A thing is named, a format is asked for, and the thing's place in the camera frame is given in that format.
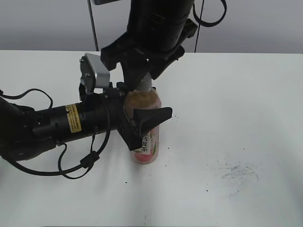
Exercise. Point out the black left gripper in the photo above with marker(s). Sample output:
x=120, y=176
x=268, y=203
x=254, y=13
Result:
x=105, y=112

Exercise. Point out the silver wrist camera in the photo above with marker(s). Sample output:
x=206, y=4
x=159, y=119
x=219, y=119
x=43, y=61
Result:
x=94, y=74
x=101, y=2

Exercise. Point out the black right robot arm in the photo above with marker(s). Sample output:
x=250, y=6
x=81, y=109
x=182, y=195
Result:
x=155, y=31

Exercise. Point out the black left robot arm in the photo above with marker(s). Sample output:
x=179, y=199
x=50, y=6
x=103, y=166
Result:
x=26, y=133

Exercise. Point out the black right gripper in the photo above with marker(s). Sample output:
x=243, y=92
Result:
x=134, y=59

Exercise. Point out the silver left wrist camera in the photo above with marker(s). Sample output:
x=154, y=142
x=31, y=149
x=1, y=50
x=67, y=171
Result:
x=94, y=74

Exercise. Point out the peach oolong tea bottle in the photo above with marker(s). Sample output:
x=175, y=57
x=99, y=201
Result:
x=144, y=100

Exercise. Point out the white bottle cap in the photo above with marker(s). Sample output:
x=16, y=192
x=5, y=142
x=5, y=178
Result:
x=145, y=84

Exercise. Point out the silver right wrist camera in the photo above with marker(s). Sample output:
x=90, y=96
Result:
x=101, y=2

